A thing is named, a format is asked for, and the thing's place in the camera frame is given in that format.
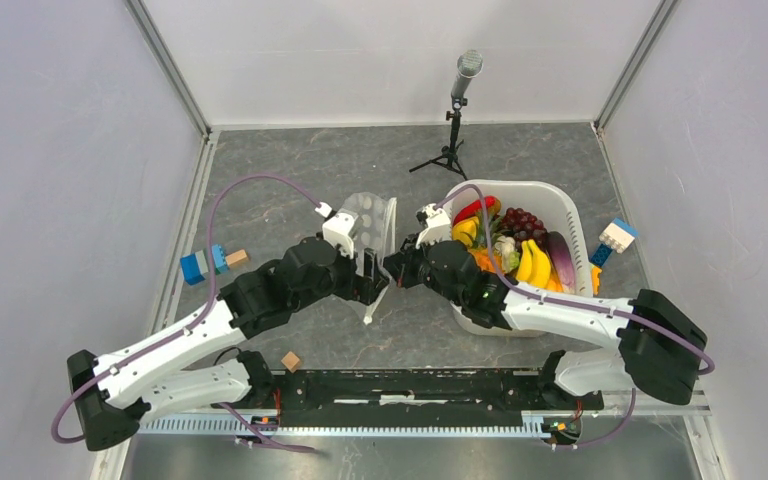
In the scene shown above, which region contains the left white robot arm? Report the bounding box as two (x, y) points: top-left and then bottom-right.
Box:
(67, 236), (389, 452)

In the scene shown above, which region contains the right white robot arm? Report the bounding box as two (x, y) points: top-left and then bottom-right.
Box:
(383, 241), (713, 408)

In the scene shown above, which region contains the white blue toy block stack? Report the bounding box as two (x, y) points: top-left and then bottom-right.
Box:
(589, 218), (639, 294)

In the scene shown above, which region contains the small wooden cube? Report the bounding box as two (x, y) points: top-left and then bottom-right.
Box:
(281, 351), (302, 373)

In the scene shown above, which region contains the yellow banana bunch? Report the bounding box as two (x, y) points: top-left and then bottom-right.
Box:
(515, 239), (552, 289)

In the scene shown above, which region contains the purple eggplant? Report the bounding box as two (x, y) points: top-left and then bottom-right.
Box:
(546, 231), (577, 294)

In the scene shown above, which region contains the silver microphone on tripod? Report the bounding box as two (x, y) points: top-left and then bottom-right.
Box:
(408, 49), (483, 180)

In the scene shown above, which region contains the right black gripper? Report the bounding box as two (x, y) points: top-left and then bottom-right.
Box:
(380, 233), (465, 308)

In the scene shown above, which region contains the yellow bell pepper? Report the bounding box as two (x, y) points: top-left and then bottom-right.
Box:
(451, 216), (481, 249)

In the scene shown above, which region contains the white cauliflower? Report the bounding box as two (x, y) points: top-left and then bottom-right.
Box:
(493, 236), (521, 274)

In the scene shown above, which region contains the white plastic basket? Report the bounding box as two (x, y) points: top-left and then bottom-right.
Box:
(443, 180), (595, 338)

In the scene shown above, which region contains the brown kiwi fruit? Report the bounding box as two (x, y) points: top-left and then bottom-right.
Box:
(485, 196), (501, 217)

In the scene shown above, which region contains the blue green toy block stack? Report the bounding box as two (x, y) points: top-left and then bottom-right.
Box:
(179, 244), (250, 286)

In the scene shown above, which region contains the red chili pepper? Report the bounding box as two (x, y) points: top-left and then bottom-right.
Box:
(453, 196), (489, 225)

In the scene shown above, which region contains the purple grape bunch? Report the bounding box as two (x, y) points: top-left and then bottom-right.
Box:
(496, 207), (548, 248)

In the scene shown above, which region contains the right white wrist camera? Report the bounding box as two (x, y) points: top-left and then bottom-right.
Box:
(416, 204), (452, 249)

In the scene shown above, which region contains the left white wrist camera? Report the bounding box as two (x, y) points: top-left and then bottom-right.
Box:
(314, 202), (358, 259)

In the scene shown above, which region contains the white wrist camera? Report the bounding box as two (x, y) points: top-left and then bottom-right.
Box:
(416, 204), (452, 249)
(314, 202), (358, 259)

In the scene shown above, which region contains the clear polka dot zip bag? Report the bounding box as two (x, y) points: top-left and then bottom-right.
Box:
(338, 192), (397, 326)

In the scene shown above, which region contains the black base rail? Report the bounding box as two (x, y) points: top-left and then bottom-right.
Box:
(211, 351), (604, 445)

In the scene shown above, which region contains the orange carrot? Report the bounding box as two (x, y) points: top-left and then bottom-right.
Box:
(468, 248), (502, 273)

